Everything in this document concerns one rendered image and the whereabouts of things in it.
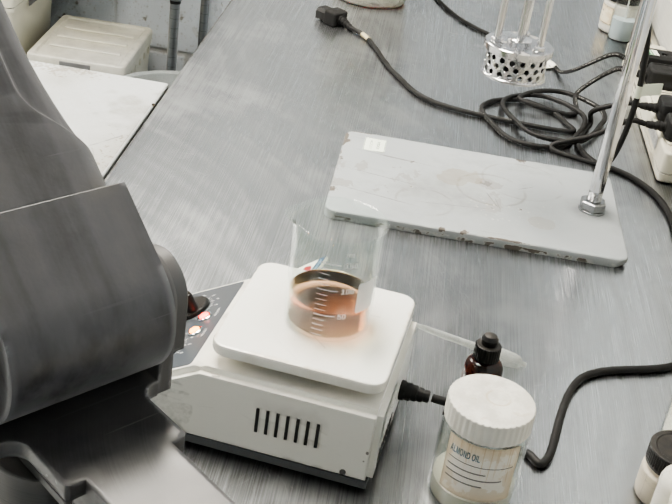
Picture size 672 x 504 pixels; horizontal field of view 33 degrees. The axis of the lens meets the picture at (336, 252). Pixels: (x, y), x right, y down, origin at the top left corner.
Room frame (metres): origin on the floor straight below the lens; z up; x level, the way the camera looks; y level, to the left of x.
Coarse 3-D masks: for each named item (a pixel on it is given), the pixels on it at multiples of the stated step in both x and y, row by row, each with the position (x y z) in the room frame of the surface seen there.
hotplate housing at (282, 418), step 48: (240, 288) 0.71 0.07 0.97; (192, 384) 0.60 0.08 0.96; (240, 384) 0.60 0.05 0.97; (288, 384) 0.60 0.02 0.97; (192, 432) 0.60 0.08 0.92; (240, 432) 0.60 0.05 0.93; (288, 432) 0.59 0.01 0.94; (336, 432) 0.58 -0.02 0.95; (384, 432) 0.60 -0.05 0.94; (336, 480) 0.59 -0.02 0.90
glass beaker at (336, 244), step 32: (320, 224) 0.68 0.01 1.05; (352, 224) 0.68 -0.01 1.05; (384, 224) 0.66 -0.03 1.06; (320, 256) 0.63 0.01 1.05; (352, 256) 0.63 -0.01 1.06; (288, 288) 0.64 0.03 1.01; (320, 288) 0.63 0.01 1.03; (352, 288) 0.63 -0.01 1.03; (288, 320) 0.64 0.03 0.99; (320, 320) 0.62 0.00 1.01; (352, 320) 0.63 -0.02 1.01
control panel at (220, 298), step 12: (216, 288) 0.73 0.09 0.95; (228, 288) 0.72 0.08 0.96; (216, 300) 0.70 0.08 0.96; (228, 300) 0.70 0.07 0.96; (216, 312) 0.68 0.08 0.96; (192, 324) 0.67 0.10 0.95; (204, 324) 0.67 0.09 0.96; (216, 324) 0.66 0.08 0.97; (192, 336) 0.65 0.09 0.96; (204, 336) 0.65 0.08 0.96; (192, 348) 0.63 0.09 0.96; (180, 360) 0.62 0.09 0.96; (192, 360) 0.61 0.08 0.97
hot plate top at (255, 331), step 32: (256, 288) 0.68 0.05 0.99; (224, 320) 0.64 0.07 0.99; (256, 320) 0.64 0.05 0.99; (384, 320) 0.66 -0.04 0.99; (224, 352) 0.60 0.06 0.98; (256, 352) 0.60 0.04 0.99; (288, 352) 0.61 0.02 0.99; (320, 352) 0.61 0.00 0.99; (352, 352) 0.62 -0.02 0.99; (384, 352) 0.63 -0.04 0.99; (352, 384) 0.59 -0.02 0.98; (384, 384) 0.59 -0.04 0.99
